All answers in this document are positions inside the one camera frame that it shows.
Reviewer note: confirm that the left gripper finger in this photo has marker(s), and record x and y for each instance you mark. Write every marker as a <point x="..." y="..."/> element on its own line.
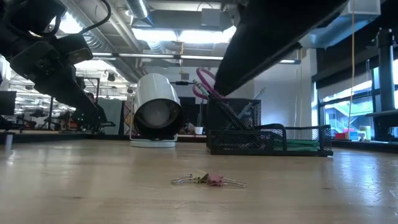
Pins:
<point x="68" y="93"/>

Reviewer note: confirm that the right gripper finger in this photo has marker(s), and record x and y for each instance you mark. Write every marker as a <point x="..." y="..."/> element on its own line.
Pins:
<point x="264" y="40"/>

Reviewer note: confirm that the blue grey pencil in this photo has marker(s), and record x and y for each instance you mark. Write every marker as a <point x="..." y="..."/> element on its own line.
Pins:
<point x="259" y="92"/>

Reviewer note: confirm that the green sticky note pad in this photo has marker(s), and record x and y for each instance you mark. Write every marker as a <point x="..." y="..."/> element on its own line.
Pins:
<point x="298" y="145"/>

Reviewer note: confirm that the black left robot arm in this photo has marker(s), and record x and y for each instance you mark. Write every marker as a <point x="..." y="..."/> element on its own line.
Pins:
<point x="31" y="15"/>

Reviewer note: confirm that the black mesh desk organizer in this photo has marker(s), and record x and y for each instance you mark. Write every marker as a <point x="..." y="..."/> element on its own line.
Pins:
<point x="248" y="144"/>

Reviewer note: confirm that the black background monitor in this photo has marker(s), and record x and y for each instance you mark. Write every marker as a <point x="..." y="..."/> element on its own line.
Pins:
<point x="7" y="102"/>

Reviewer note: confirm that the white cup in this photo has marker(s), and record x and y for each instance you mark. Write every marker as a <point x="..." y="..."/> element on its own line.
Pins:
<point x="199" y="130"/>

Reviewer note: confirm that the red box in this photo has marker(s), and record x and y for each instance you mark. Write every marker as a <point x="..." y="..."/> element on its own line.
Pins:
<point x="339" y="136"/>

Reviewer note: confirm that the black vertical pole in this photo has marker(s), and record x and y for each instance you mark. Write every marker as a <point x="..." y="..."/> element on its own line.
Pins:
<point x="386" y="77"/>

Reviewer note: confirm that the blue box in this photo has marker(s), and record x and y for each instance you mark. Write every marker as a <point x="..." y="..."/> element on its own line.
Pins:
<point x="354" y="136"/>

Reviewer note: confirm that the pale green cylinder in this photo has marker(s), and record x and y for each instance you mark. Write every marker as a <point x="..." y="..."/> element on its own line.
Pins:
<point x="365" y="132"/>

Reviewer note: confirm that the grey side desk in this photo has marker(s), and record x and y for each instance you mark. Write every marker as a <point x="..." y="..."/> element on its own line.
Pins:
<point x="385" y="114"/>

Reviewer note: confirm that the medium pink binder clip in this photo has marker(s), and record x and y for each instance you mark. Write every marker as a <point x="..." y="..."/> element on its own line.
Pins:
<point x="214" y="180"/>

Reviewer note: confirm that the gold binder clip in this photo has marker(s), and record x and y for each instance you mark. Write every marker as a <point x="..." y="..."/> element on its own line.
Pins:
<point x="203" y="178"/>

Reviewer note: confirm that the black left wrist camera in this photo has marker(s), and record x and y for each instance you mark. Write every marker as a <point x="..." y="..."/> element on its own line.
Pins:
<point x="77" y="51"/>

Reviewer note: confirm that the black aluminium table frame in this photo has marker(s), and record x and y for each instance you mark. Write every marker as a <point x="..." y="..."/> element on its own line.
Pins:
<point x="62" y="137"/>

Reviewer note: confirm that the grey short post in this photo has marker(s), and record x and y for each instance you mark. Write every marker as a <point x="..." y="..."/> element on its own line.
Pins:
<point x="9" y="141"/>

